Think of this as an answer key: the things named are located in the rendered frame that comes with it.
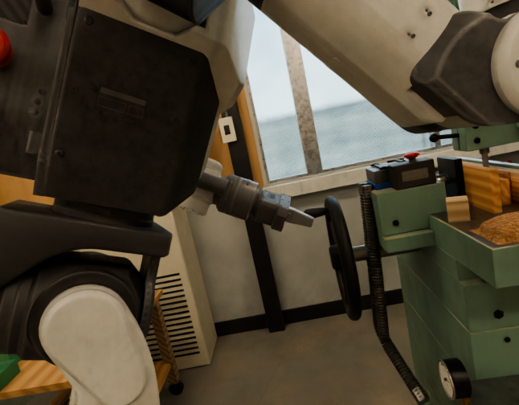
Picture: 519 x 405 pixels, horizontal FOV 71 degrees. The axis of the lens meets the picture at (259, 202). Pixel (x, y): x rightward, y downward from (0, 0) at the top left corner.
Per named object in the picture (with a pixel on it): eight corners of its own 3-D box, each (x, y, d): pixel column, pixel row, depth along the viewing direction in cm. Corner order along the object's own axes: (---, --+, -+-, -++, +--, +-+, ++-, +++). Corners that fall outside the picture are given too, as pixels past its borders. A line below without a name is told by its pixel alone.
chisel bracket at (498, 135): (453, 157, 83) (448, 120, 82) (518, 144, 82) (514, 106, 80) (469, 159, 76) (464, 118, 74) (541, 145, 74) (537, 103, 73)
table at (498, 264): (352, 213, 112) (349, 194, 111) (455, 194, 108) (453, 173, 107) (427, 301, 52) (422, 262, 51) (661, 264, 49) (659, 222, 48)
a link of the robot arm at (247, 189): (280, 222, 88) (234, 206, 89) (293, 186, 85) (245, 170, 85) (276, 245, 77) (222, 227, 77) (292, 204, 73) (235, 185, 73)
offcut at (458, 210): (468, 214, 67) (466, 194, 67) (470, 221, 64) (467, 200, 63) (447, 216, 69) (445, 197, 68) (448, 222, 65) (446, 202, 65)
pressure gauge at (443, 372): (440, 392, 65) (435, 351, 64) (462, 390, 65) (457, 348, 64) (456, 419, 59) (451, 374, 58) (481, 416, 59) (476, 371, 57)
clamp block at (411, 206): (367, 221, 89) (361, 185, 87) (424, 210, 87) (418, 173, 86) (382, 237, 74) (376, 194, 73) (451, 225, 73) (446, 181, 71)
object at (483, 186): (443, 194, 86) (439, 161, 84) (450, 194, 85) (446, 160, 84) (493, 214, 65) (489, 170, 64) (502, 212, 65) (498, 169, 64)
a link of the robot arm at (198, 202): (226, 225, 84) (181, 209, 84) (242, 182, 86) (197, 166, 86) (225, 218, 73) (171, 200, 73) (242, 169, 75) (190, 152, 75)
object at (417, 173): (366, 185, 86) (362, 161, 85) (414, 175, 85) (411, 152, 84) (381, 194, 73) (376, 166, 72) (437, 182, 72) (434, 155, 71)
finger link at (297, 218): (310, 228, 81) (284, 219, 81) (315, 215, 80) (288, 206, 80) (310, 231, 80) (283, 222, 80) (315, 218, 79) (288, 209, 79)
